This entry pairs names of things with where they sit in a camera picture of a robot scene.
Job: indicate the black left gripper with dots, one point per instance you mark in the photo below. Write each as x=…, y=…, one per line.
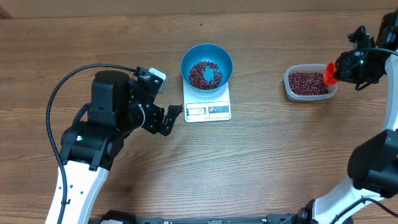
x=154, y=126

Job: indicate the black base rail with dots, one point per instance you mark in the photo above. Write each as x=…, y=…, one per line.
x=119, y=217

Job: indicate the white digital kitchen scale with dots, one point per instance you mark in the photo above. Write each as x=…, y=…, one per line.
x=206, y=105

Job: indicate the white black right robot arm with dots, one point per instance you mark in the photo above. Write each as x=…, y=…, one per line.
x=372, y=167

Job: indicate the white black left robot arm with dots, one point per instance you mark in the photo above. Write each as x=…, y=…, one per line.
x=119, y=105

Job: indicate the red adzuki beans in container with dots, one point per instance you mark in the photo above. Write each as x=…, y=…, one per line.
x=307, y=83

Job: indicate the red adzuki beans in bowl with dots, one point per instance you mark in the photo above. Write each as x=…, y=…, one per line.
x=205, y=75

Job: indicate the blue plastic bowl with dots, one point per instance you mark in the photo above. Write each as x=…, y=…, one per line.
x=211, y=53

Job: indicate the clear plastic bean container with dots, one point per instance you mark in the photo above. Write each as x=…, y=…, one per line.
x=314, y=67

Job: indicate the red plastic measuring scoop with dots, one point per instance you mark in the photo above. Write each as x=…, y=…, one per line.
x=328, y=76

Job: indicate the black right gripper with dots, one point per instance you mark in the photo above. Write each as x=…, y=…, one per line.
x=347, y=74

